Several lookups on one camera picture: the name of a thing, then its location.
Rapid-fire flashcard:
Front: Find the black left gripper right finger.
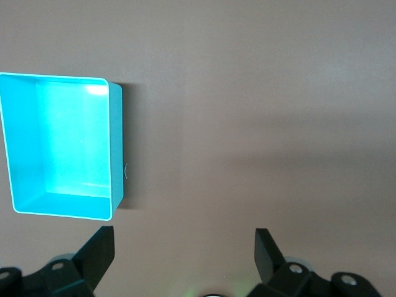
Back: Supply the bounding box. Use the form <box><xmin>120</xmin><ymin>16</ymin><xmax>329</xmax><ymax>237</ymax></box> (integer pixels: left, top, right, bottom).
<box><xmin>247</xmin><ymin>228</ymin><xmax>381</xmax><ymax>297</ymax></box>

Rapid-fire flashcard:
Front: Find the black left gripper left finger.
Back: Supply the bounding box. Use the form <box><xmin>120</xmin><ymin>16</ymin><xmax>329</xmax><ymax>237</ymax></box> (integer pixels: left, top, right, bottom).
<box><xmin>0</xmin><ymin>225</ymin><xmax>116</xmax><ymax>297</ymax></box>

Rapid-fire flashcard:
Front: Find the teal plastic storage box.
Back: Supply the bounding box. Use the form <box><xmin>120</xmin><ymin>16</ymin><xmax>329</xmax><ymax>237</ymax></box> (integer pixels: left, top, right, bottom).
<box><xmin>0</xmin><ymin>72</ymin><xmax>124</xmax><ymax>221</ymax></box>

